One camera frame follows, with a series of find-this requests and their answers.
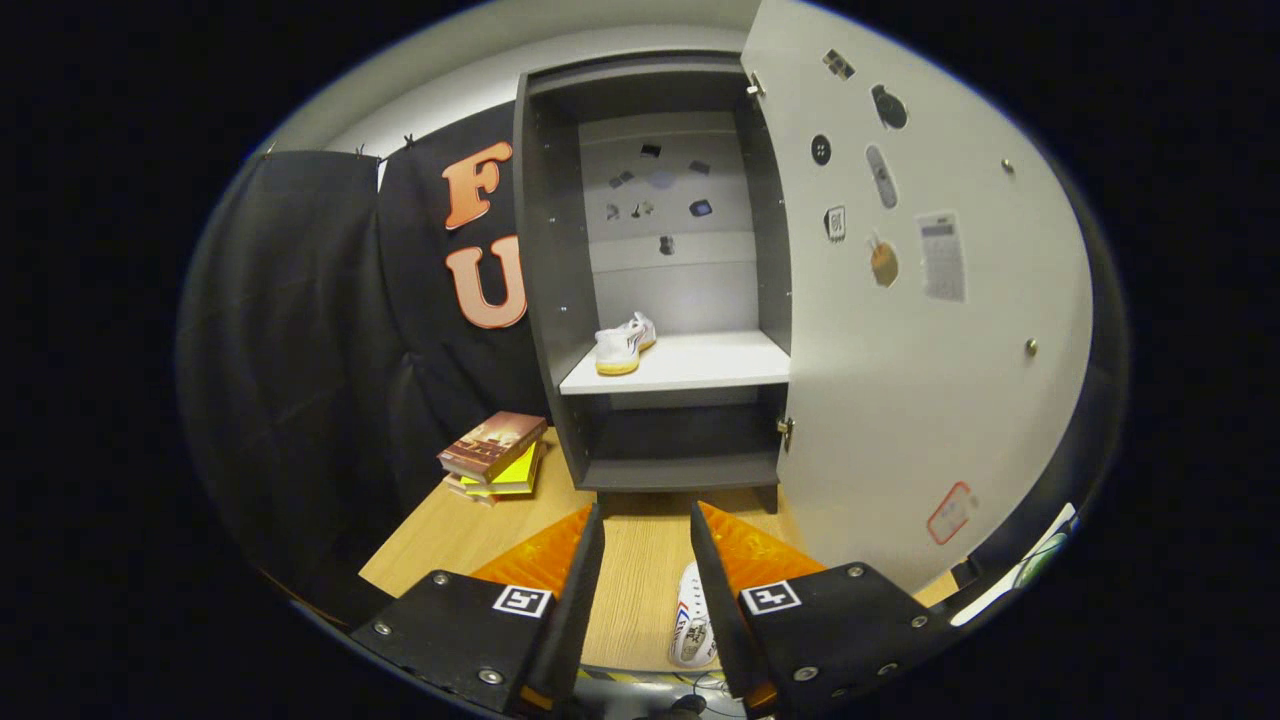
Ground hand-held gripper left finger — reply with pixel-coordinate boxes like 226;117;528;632
350;502;607;716

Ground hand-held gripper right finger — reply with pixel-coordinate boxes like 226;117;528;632
690;500;961;713

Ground white striped shoe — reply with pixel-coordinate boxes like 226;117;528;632
594;312;658;377
668;560;719;669

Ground grey shoe cabinet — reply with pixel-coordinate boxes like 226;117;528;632
512;52;796;513

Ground yellow book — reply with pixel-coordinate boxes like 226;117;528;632
460;440;543;496

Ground white sheet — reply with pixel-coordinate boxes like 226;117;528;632
950;503;1081;628

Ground black backdrop cloth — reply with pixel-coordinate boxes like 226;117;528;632
178;100;561;601

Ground row of black clips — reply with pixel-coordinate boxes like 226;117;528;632
262;132;416;161

